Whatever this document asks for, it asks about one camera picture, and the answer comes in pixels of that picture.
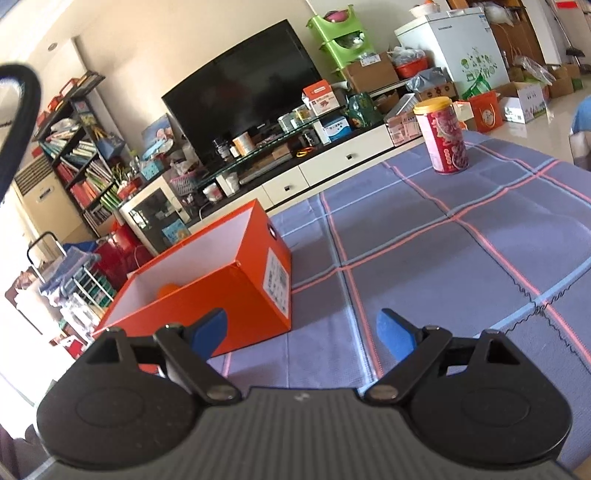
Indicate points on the cream television stand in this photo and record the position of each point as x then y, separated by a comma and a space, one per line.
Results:
332, 159

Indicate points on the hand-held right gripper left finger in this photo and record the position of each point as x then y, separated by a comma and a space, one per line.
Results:
207, 330

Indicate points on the brown cardboard box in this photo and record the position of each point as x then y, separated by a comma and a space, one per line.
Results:
369, 74

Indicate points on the red plastic basin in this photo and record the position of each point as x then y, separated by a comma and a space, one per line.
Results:
411, 69

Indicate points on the white printed cardboard box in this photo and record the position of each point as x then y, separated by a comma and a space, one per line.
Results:
526, 104

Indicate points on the green plastic storage rack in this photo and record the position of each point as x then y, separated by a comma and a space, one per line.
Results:
339, 41

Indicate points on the white chest freezer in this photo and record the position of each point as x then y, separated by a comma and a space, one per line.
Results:
461, 46

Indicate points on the orange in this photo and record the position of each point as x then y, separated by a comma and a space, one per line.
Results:
166, 291

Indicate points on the dark bookshelf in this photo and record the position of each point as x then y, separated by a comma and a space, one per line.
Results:
87, 161

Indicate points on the pink plastic basket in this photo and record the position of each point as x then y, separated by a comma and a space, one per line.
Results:
184, 184

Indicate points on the clear plastic crate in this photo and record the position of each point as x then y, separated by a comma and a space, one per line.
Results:
401, 127

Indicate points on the black television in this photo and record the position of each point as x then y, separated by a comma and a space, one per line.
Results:
240, 87

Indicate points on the white and yellow tin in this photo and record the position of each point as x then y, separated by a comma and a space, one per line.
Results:
244, 144

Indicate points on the cream glass-door cabinet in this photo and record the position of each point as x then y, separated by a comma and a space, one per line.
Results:
152, 217

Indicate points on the red can with yellow lid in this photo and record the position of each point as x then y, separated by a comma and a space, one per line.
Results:
443, 138

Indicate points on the blue and white box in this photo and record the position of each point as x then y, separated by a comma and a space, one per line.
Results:
337, 129

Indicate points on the white plastic jar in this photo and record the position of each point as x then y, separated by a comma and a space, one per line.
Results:
212, 192

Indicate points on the white standing air conditioner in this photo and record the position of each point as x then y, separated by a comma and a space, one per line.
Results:
41, 203

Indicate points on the teal plastic basket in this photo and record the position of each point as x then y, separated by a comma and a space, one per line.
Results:
151, 170

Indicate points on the green foil bag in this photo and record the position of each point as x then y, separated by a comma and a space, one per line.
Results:
364, 110

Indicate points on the blue cloth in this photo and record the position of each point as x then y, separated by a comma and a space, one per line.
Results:
582, 117

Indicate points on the orange gift bag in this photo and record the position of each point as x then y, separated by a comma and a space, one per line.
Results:
487, 113

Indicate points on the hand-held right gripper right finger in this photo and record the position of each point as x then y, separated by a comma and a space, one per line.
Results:
395, 334

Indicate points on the red bag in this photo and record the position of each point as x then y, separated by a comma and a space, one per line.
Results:
120, 254

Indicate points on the blue plaid tablecloth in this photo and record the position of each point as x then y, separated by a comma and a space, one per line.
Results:
415, 240

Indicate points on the orange cardboard box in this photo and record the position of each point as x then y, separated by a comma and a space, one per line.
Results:
207, 290

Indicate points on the orange and white carton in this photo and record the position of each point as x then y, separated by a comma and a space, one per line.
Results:
318, 98

